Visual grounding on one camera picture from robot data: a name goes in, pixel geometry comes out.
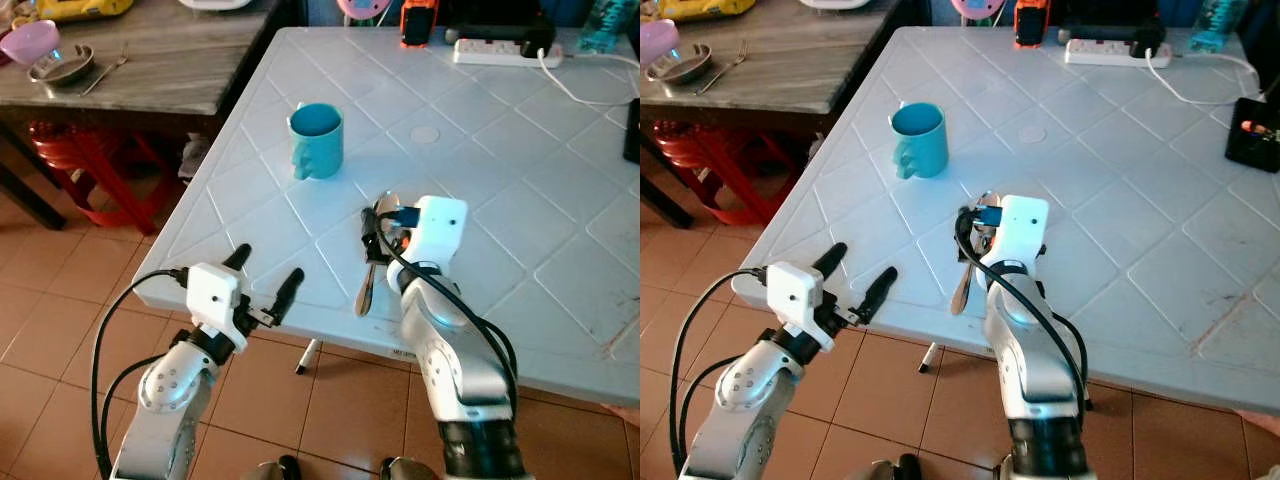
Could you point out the white object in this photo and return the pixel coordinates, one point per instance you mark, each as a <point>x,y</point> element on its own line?
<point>215,4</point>
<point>835,4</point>

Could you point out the metal fork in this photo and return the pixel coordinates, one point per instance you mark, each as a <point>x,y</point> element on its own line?
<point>722,72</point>
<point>104,75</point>

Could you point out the black box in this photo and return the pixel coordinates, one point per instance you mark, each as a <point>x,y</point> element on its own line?
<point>633,130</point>
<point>1255,135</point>

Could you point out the black bag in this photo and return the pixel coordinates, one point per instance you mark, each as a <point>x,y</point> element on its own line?
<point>1110,14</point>
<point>495,14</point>

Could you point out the black power adapter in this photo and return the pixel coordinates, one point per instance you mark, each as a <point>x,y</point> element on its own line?
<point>1150,38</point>
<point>538,38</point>

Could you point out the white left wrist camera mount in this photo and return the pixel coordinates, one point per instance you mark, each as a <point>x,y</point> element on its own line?
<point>213,295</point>
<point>793,293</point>

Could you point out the grey wooden table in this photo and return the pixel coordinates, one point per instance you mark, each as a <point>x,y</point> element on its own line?
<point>800,60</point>
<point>180,60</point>

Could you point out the white plastic table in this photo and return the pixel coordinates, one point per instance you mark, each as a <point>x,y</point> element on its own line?
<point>1100,180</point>
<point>480,180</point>

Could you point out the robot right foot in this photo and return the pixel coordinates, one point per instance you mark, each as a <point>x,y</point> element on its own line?
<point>1004,469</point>
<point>408,469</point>

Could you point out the orange and black device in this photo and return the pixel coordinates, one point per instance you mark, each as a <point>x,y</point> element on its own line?
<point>1031,25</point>
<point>418,25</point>

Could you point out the pink plastic bowl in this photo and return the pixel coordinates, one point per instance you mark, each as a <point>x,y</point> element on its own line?
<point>28,42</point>
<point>656,42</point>

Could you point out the teal plastic bottle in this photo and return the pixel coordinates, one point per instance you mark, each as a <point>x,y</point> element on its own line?
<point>1217,25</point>
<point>603,28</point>

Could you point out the yellow plastic object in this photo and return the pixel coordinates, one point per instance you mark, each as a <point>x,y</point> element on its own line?
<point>85,8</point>
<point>705,8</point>

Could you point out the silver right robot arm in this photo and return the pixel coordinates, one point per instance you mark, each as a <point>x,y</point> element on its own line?
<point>1035,350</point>
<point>460,350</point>

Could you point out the metal bowl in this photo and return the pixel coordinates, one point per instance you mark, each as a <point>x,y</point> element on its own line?
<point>62,68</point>
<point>680,66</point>

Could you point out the teal ceramic mug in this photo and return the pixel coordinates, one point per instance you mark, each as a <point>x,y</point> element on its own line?
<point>318,145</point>
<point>920,145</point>

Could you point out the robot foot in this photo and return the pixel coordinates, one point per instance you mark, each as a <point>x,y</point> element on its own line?
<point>408,469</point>
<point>897,468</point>
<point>1004,469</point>
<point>280,468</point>

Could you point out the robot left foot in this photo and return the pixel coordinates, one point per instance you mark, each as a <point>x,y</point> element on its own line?
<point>280,468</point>
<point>897,468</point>

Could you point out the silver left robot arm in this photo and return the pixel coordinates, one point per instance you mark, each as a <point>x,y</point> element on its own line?
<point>165,400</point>
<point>745,400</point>

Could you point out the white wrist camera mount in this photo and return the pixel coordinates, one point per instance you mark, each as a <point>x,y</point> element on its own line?
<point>1020,228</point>
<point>213,295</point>
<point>793,293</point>
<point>438,232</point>

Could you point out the metal spoon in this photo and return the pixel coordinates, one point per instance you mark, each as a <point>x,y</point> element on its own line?
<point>961,290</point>
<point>364,292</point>

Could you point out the white power strip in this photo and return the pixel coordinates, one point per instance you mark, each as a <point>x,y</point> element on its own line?
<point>490,52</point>
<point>1100,52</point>

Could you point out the red plastic stool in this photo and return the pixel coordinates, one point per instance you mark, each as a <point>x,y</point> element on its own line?
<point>105,165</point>
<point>720,165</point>

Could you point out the pink round object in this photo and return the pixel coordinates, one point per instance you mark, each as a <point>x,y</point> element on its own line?
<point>977,8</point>
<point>365,8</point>

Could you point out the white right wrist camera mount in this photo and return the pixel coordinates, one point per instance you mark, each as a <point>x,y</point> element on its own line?
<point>1020,228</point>
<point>438,232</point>

